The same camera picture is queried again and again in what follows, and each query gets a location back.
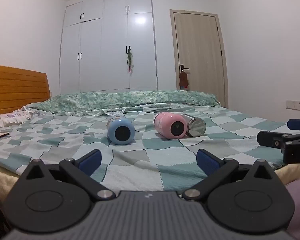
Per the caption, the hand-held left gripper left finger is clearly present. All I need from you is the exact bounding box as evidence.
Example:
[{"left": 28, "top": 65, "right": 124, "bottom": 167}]
[{"left": 20, "top": 149, "right": 116, "bottom": 201}]

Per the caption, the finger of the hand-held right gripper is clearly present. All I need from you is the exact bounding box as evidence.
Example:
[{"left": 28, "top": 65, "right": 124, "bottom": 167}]
[
  {"left": 257, "top": 131, "right": 300, "bottom": 149},
  {"left": 287, "top": 119, "right": 300, "bottom": 131}
]

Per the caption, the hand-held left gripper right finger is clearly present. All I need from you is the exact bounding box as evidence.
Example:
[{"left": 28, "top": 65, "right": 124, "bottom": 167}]
[{"left": 182, "top": 149, "right": 278, "bottom": 201}]

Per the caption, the stainless steel cup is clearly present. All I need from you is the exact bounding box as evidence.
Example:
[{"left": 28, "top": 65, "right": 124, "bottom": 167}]
[{"left": 181, "top": 113, "right": 207, "bottom": 138}]

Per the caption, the blue cup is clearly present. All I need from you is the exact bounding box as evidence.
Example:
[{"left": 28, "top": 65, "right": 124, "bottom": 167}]
[{"left": 107, "top": 115, "right": 136, "bottom": 146}]

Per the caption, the pink cup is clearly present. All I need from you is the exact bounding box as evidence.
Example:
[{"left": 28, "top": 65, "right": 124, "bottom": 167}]
[{"left": 153, "top": 112, "right": 188, "bottom": 140}]

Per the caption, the green checkered bed sheet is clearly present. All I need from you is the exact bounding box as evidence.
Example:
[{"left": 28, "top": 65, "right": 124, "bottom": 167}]
[{"left": 0, "top": 104, "right": 290, "bottom": 193}]

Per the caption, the green floral quilt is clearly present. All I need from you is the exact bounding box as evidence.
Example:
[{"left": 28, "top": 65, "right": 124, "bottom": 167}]
[{"left": 27, "top": 90, "right": 221, "bottom": 117}]

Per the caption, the brown plush toy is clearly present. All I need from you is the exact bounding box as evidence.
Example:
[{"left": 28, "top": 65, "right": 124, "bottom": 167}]
[{"left": 178, "top": 70, "right": 190, "bottom": 91}]

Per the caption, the yellow fleece blanket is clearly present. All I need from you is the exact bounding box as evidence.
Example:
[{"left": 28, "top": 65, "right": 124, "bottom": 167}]
[{"left": 0, "top": 162, "right": 300, "bottom": 207}]

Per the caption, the floral ruffled pillow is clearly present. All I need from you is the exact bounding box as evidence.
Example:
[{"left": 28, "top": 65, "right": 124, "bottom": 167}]
[{"left": 0, "top": 110, "right": 33, "bottom": 131}]

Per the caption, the wooden headboard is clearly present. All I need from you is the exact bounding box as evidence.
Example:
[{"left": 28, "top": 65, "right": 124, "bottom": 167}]
[{"left": 0, "top": 64, "right": 51, "bottom": 117}]

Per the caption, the white wardrobe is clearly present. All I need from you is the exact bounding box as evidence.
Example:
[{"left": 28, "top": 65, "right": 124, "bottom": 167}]
[{"left": 59, "top": 0, "right": 158, "bottom": 96}]

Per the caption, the green hanging ornament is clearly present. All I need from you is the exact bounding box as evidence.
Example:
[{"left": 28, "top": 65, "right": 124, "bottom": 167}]
[{"left": 125, "top": 46, "right": 135, "bottom": 75}]

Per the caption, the beige wooden door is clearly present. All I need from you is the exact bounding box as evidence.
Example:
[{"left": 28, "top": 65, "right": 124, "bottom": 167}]
[{"left": 170, "top": 9, "right": 229, "bottom": 108}]

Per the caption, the white wall switch panel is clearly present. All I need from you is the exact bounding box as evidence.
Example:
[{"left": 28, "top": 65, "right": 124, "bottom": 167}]
[{"left": 286, "top": 100, "right": 300, "bottom": 111}]

